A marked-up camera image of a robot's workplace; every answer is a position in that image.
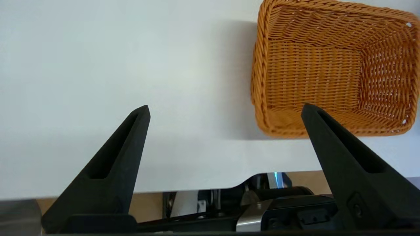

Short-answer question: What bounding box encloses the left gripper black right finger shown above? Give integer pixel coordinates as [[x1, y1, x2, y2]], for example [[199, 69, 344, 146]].
[[301, 103, 420, 230]]

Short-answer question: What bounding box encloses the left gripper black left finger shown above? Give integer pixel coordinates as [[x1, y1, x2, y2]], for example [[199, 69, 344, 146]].
[[41, 105, 151, 234]]

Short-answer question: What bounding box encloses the orange wicker basket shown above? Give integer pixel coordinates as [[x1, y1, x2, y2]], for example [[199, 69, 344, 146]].
[[251, 0, 420, 138]]

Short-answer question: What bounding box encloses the grey metal robot part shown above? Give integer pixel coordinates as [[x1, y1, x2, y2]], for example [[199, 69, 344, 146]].
[[0, 199, 42, 236]]

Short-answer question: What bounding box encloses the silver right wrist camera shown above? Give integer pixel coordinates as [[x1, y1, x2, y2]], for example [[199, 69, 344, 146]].
[[266, 172, 293, 189]]

